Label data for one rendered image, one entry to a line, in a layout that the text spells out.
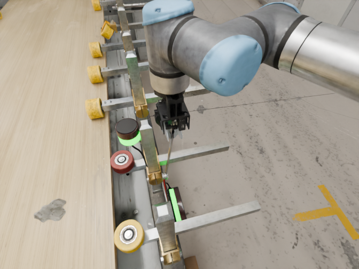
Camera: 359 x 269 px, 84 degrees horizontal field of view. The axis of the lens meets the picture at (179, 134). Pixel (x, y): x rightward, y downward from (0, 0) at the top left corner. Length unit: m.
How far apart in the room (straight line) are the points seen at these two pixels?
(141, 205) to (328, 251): 1.31
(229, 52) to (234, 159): 1.59
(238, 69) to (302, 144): 1.93
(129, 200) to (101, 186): 0.29
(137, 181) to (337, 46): 0.87
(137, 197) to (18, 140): 0.52
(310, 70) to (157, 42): 0.25
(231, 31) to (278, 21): 0.10
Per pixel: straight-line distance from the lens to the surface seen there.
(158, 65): 0.41
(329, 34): 0.39
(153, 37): 0.39
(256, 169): 1.84
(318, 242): 1.79
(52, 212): 0.71
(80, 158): 0.79
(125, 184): 1.00
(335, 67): 0.37
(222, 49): 0.30
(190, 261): 1.43
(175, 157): 0.76
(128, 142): 0.55
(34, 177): 0.82
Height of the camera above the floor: 1.50
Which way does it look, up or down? 50 degrees down
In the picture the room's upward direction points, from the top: straight up
